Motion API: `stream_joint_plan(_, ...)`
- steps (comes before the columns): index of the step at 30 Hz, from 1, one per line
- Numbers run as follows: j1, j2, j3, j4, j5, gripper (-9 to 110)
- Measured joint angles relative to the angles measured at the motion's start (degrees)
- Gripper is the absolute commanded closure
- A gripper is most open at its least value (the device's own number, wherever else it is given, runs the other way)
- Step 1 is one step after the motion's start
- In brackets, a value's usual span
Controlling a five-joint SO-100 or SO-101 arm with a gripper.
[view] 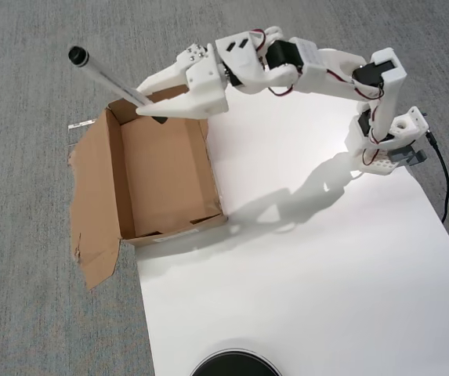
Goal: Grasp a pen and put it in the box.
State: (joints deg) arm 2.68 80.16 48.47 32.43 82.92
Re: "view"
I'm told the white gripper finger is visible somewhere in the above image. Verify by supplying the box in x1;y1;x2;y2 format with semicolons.
136;42;215;96
135;92;210;120

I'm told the open brown cardboard box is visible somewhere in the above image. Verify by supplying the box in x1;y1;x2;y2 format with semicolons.
67;85;229;291

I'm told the black round disc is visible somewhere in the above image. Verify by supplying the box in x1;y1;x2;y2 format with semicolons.
190;338;284;376

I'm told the white marker pen black cap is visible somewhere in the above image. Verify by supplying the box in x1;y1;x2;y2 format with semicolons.
67;45;168;127

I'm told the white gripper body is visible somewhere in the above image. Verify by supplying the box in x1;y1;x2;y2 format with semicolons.
186;57;230;116

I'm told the black power cable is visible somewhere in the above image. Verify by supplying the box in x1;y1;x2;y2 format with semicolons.
425;131;449;225

